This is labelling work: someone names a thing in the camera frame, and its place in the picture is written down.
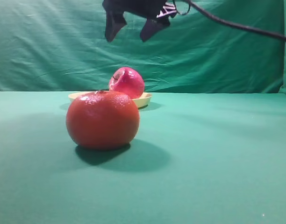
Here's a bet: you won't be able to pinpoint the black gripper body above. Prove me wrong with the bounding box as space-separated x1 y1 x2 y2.
102 0 177 18

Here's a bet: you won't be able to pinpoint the black cable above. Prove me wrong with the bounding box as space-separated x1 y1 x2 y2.
171 0 286 44

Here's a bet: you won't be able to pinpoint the red apple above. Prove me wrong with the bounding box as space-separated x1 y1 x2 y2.
108 67 145 99

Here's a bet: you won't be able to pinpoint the yellow plate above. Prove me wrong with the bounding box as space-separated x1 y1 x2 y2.
68 91 152 109

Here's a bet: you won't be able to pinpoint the green table cloth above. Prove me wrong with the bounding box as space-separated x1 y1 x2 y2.
0 92 286 224

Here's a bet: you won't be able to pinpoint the red-orange tangerine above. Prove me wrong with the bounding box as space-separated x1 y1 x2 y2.
65 91 140 150

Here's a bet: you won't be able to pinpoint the green backdrop cloth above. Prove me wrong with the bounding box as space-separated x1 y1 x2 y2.
0 0 286 93

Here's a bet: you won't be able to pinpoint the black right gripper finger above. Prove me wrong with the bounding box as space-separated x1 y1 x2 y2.
105 11 127 42

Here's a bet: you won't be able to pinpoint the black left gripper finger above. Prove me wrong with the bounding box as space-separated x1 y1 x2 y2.
140 17 171 42

